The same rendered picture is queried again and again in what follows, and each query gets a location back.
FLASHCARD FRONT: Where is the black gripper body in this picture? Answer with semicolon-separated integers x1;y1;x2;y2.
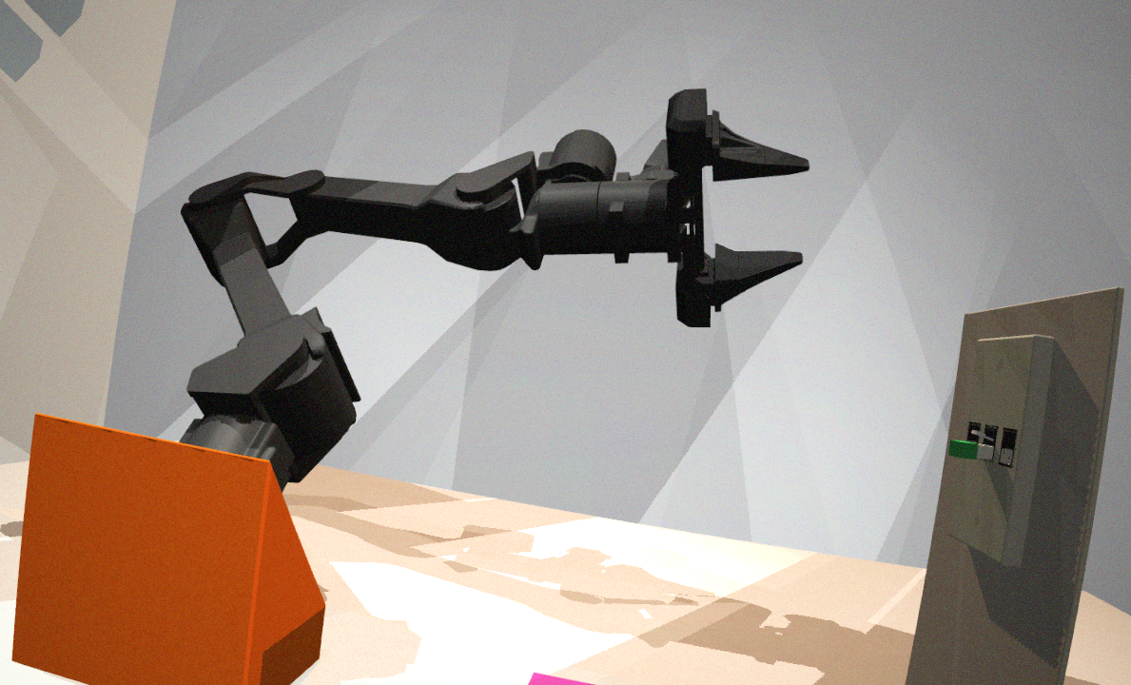
597;88;715;327

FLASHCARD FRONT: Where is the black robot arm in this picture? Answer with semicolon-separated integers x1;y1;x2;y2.
178;129;616;492

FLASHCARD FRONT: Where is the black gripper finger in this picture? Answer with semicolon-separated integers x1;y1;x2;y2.
714;244;803;312
713;109;809;182

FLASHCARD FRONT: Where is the magenta square zone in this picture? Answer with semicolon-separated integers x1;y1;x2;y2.
528;671;594;685

